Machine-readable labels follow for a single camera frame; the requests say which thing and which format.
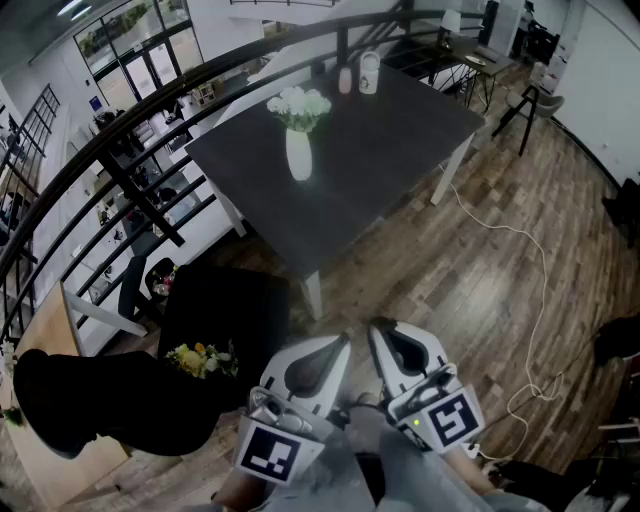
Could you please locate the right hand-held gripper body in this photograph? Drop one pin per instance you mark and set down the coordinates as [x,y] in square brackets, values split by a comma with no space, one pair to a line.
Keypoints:
[452,417]

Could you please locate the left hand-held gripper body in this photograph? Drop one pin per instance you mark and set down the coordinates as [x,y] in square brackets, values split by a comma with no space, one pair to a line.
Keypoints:
[270,452]

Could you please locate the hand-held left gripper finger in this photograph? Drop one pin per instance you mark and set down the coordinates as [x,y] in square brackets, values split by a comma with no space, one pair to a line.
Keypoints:
[336,380]
[277,359]

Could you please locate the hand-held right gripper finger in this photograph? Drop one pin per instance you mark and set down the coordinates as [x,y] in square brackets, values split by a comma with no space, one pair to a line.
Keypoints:
[434,350]
[382,360]

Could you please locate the white vase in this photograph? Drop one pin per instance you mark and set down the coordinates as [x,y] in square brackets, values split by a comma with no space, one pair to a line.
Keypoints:
[299,155]

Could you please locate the white flowers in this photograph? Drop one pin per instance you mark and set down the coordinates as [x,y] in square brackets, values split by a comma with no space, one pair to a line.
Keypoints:
[300,102]

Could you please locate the person's right forearm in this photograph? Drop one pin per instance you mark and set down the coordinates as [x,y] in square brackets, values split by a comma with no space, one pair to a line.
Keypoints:
[470,470]

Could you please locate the person's left forearm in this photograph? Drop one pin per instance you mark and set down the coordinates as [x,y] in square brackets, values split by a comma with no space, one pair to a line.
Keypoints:
[240,492]

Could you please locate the black office chair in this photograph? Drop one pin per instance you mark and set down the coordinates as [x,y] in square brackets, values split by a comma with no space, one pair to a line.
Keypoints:
[225,310]

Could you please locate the person's light shirt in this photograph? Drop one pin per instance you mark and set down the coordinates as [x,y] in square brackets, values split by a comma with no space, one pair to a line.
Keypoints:
[415,480]

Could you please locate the yellow flower bouquet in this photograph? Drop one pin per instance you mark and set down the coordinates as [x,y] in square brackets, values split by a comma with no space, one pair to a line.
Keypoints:
[197,359]

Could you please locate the waste bin with rubbish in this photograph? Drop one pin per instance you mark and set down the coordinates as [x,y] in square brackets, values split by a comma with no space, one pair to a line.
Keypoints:
[162,282]

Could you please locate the dark table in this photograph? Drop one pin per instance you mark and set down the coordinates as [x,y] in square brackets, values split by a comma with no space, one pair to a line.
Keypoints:
[380,165]

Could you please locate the wooden desk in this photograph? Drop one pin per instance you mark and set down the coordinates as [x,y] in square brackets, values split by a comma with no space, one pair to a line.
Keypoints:
[45,325]

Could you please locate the green artificial plant stem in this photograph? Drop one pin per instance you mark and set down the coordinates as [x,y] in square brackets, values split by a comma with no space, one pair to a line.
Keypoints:
[10,416]

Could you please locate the grey chair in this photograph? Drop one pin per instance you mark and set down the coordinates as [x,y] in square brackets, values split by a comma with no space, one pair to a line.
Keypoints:
[542,102]

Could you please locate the small white flower bunch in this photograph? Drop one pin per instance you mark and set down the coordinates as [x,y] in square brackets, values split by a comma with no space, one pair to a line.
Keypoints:
[6,352]

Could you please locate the pink cup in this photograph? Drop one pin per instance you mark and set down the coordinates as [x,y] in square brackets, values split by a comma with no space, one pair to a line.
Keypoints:
[345,81]

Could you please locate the black curved railing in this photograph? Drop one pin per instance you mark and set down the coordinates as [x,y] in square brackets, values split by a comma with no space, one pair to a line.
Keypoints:
[150,102]

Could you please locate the glass entrance doors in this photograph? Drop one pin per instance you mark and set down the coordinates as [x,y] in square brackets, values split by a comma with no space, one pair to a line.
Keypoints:
[150,65]

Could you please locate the white table lamp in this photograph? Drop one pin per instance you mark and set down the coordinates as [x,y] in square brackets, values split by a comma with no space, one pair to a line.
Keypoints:
[450,22]

